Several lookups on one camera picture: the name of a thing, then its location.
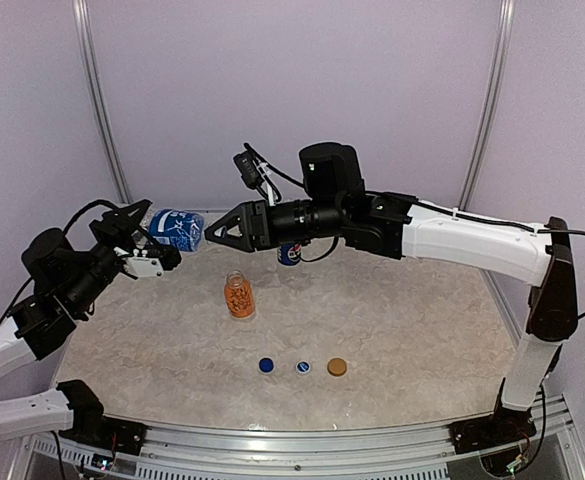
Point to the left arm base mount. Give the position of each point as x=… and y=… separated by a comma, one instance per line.
x=90, y=426

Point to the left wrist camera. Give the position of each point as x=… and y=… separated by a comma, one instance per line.
x=131, y=263

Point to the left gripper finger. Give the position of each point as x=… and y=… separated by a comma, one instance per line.
x=129, y=219
x=159, y=258

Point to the aluminium front rail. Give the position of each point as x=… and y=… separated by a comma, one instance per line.
x=420, y=451

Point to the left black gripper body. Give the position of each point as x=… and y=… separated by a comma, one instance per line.
x=112, y=232

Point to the blue label water bottle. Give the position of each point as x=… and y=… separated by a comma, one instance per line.
x=180, y=229

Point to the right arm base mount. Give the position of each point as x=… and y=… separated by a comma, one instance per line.
x=500, y=427

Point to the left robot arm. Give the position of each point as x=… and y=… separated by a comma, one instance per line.
x=68, y=269

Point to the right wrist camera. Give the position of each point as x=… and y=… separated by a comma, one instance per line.
x=255, y=173

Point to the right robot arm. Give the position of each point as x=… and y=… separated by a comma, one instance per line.
x=397, y=226

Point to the Pepsi bottle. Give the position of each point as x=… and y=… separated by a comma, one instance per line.
x=289, y=254

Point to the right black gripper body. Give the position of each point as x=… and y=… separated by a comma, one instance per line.
x=263, y=239

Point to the aluminium post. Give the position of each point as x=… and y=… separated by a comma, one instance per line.
x=90, y=64
x=490, y=104

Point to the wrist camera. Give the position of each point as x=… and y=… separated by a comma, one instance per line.
x=255, y=173
x=131, y=263

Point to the gold bottle cap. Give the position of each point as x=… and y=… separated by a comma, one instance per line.
x=337, y=367

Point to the orange juice bottle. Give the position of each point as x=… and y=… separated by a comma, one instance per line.
x=239, y=296

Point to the right aluminium post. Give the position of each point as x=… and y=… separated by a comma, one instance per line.
x=490, y=104

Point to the left aluminium post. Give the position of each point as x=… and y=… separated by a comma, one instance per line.
x=90, y=64

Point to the blue Pepsi bottle cap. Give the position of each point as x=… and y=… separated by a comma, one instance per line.
x=266, y=365

